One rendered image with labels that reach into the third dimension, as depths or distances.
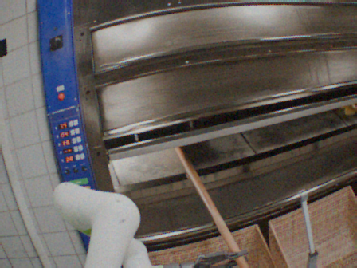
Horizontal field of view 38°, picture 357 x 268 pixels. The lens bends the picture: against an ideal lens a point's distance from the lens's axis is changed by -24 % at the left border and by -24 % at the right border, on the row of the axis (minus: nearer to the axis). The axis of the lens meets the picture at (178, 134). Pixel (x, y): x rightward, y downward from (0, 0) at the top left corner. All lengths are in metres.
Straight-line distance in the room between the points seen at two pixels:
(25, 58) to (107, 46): 0.38
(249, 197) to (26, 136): 1.04
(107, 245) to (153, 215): 1.15
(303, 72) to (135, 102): 0.73
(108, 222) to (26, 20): 1.04
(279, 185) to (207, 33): 0.80
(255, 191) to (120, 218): 1.27
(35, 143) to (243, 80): 0.89
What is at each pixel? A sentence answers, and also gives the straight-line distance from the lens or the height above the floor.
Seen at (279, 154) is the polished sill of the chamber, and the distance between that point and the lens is 2.73.
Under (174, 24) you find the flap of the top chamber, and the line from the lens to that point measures 2.41.
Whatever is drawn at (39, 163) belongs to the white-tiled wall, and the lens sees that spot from 2.52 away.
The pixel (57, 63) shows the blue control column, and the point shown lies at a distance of 2.33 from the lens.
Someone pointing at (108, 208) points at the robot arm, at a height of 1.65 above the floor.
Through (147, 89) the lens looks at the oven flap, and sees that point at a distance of 2.47.
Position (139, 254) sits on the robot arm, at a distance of 2.04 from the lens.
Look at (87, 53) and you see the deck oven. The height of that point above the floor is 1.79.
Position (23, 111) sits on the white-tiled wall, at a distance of 2.42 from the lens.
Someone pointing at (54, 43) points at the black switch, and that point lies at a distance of 2.28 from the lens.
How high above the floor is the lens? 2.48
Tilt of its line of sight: 26 degrees down
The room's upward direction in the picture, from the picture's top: 8 degrees counter-clockwise
